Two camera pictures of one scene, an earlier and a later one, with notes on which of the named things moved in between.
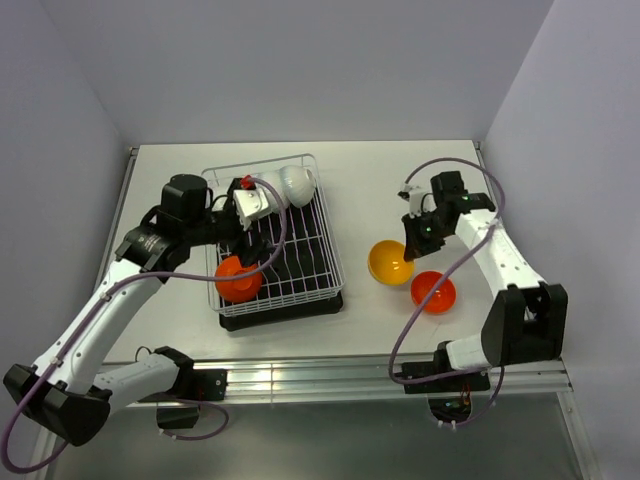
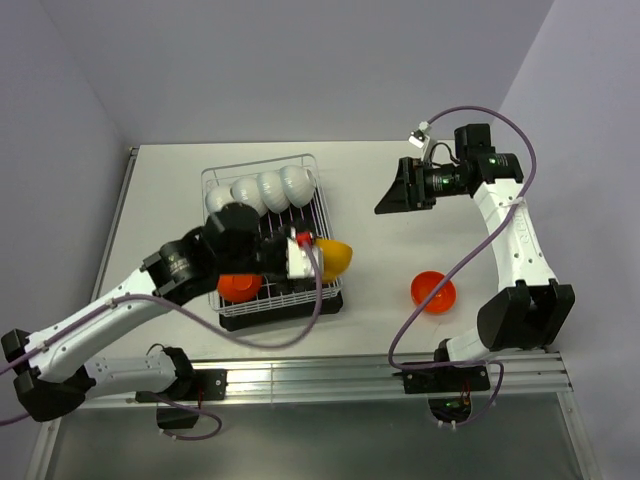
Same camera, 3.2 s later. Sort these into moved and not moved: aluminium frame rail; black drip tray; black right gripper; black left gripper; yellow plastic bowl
Moved: black left gripper; black right gripper; yellow plastic bowl
Not moved: aluminium frame rail; black drip tray
